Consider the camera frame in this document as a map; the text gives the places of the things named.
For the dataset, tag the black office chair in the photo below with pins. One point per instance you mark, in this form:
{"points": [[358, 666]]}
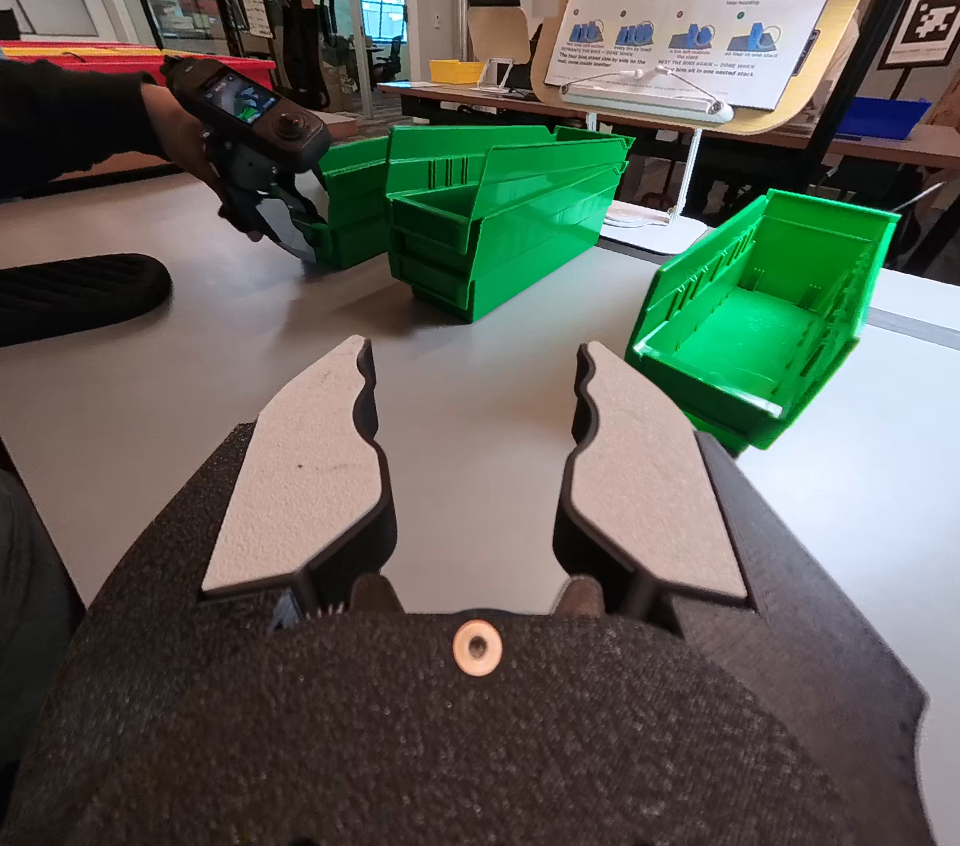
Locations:
{"points": [[388, 55]]}

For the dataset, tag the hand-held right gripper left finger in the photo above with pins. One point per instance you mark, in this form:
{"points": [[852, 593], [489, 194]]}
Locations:
{"points": [[300, 486]]}

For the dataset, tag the white sheet holder bar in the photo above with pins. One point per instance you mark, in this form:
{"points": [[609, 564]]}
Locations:
{"points": [[645, 104]]}

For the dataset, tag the white board stand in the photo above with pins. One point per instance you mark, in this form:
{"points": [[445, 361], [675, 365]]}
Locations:
{"points": [[652, 231]]}

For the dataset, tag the small clear picture stand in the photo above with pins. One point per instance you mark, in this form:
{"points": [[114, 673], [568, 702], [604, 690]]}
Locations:
{"points": [[496, 74]]}

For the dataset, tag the blue plastic bin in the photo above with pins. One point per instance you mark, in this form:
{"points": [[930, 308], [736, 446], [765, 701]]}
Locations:
{"points": [[877, 119]]}

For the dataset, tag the long wooden table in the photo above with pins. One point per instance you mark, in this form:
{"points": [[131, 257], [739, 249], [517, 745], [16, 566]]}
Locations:
{"points": [[450, 95]]}

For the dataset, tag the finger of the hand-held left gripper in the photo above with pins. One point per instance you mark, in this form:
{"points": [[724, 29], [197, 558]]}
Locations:
{"points": [[289, 228], [307, 200]]}

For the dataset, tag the yellow plastic bin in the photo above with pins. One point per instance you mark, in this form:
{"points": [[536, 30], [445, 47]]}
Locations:
{"points": [[454, 72]]}

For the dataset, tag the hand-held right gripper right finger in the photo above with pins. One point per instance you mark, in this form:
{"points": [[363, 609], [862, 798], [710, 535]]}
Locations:
{"points": [[645, 486]]}

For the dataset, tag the black white marker sign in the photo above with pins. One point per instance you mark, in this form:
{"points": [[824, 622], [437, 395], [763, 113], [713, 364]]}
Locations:
{"points": [[934, 21]]}

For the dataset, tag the small wooden display board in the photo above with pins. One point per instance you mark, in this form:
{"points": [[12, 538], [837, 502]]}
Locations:
{"points": [[499, 36]]}

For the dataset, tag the person's left hand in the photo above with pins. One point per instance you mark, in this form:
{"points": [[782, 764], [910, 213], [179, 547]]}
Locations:
{"points": [[176, 126]]}

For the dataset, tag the person's leg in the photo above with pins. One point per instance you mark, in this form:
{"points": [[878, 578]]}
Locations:
{"points": [[30, 598]]}

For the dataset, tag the black chair armrest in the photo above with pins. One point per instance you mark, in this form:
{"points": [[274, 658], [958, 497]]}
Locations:
{"points": [[75, 299]]}

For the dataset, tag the stack of red bins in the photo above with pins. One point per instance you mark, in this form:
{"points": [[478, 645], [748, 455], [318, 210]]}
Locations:
{"points": [[112, 63]]}

